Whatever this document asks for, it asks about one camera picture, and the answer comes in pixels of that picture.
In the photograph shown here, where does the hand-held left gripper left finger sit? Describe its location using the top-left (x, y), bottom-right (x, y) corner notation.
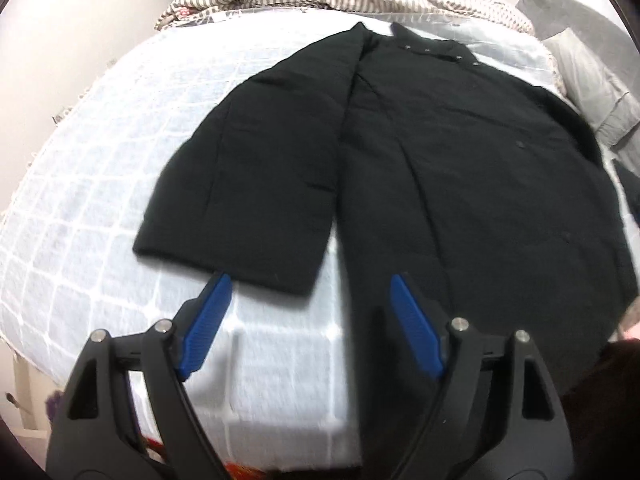
top-left (45, 272), bottom-right (233, 480)

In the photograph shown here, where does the light grey pillow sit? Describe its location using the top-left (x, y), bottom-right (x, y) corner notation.
top-left (542, 27), bottom-right (640, 148)

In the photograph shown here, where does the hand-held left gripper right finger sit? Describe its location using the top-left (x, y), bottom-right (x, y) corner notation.
top-left (385, 274), bottom-right (573, 480)

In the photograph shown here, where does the black padded coat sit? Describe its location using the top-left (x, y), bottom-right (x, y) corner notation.
top-left (132, 21), bottom-right (638, 476)

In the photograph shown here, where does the dark grey pillow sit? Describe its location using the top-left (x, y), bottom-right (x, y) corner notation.
top-left (515, 0), bottom-right (640, 71)

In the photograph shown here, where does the person's right forearm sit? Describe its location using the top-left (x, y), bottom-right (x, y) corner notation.
top-left (560, 337), bottom-right (640, 480)

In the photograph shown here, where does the light blue checked bedspread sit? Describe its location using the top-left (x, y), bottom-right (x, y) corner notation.
top-left (0, 15), bottom-right (640, 466)

